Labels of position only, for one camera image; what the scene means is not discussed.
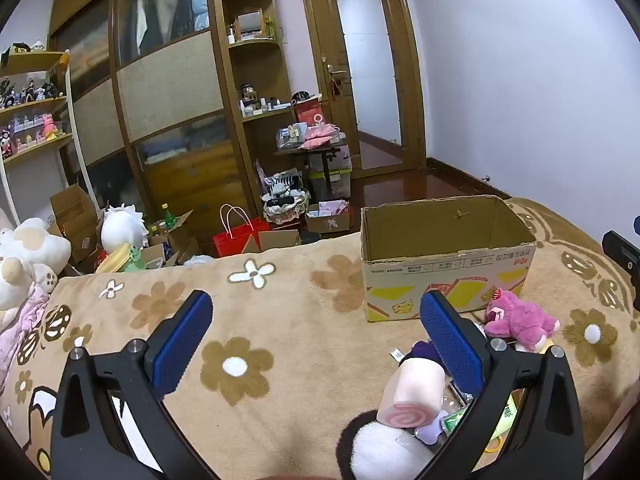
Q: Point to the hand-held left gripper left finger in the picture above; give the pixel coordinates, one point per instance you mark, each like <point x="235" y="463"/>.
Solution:
<point x="180" y="345"/>

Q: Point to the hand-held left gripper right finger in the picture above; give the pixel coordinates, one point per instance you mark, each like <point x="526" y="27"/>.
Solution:
<point x="450" y="340"/>

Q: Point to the purple plush toy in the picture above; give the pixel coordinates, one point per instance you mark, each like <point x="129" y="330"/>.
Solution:
<point x="425" y="351"/>

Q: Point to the pink swirl roll plush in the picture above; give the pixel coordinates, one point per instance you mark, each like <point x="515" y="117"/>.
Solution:
<point x="415" y="385"/>

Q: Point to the pink bear plush toy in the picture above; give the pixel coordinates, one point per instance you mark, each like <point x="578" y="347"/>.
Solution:
<point x="520" y="320"/>

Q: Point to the green and white packet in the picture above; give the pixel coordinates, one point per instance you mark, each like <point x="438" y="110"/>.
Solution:
<point x="452" y="420"/>

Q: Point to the black and white plush toy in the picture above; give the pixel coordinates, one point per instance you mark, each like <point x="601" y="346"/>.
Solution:
<point x="385" y="452"/>

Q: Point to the white plastic bag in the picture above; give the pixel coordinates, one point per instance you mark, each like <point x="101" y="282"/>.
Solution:
<point x="197" y="261"/>

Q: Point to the yellow green frog plush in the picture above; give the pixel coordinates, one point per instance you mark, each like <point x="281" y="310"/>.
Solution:
<point x="122" y="259"/>

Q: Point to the cardboard box with bottles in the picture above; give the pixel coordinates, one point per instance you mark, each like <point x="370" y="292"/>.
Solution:
<point x="180" y="240"/>

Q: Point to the red paper bag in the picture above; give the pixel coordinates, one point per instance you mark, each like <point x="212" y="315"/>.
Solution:
<point x="240" y="240"/>

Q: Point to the brown flowered blanket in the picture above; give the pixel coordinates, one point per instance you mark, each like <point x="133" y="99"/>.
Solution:
<point x="300" y="310"/>

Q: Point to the green bottle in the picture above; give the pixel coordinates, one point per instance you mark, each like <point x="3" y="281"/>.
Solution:
<point x="168" y="216"/>

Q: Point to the white round plush toy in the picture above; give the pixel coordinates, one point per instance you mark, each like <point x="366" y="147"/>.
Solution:
<point x="122" y="227"/>

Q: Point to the flat brown cardboard box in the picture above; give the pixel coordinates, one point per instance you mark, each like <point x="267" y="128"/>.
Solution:
<point x="277" y="240"/>

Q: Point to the pink floral cloth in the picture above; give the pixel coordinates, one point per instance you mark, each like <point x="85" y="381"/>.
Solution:
<point x="20" y="330"/>

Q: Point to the lace trimmed basket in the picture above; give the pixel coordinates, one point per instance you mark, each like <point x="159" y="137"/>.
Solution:
<point x="287" y="212"/>

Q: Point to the open empty cardboard box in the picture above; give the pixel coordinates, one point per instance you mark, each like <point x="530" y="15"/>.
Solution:
<point x="75" y="210"/>

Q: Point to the cardboard box with pink items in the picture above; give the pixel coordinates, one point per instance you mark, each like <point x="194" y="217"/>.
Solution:
<point x="327" y="220"/>

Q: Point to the cream spotted plush toy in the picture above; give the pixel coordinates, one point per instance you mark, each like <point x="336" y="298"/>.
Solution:
<point x="20" y="280"/>
<point x="40" y="245"/>

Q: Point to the black white striped cloth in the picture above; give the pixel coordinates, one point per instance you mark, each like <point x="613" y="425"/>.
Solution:
<point x="285" y="182"/>

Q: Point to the clear storage box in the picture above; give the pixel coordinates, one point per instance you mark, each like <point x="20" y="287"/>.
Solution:
<point x="337" y="175"/>

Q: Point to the small dark table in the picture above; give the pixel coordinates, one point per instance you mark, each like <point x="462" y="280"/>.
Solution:
<point x="325" y="152"/>

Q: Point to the pink folded cloth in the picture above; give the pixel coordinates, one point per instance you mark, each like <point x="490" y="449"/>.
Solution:
<point x="320" y="135"/>

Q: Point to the pink plush figure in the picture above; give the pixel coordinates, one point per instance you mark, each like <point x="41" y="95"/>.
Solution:
<point x="52" y="126"/>

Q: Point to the wooden wardrobe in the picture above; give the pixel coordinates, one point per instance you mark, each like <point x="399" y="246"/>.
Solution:
<point x="170" y="90"/>

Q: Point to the red box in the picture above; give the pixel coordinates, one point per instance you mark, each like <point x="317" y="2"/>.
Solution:
<point x="307" y="112"/>

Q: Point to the black cap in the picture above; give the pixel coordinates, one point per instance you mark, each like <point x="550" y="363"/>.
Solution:
<point x="305" y="96"/>

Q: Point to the row of small figures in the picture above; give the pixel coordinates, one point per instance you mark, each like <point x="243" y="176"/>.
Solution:
<point x="30" y="91"/>

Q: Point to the wooden corner shelf unit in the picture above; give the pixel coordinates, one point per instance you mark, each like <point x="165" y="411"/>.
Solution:
<point x="260" y="47"/>

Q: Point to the wooden door with glass panel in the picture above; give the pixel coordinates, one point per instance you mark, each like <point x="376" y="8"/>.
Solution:
<point x="320" y="35"/>

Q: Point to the white metal frame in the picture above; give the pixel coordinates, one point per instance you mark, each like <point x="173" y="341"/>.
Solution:
<point x="75" y="125"/>

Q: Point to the wooden wall shelf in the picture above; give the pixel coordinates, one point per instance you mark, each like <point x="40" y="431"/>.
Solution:
<point x="35" y="105"/>

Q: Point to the small wooden frame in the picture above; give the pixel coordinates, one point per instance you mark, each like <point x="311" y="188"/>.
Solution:
<point x="250" y="20"/>

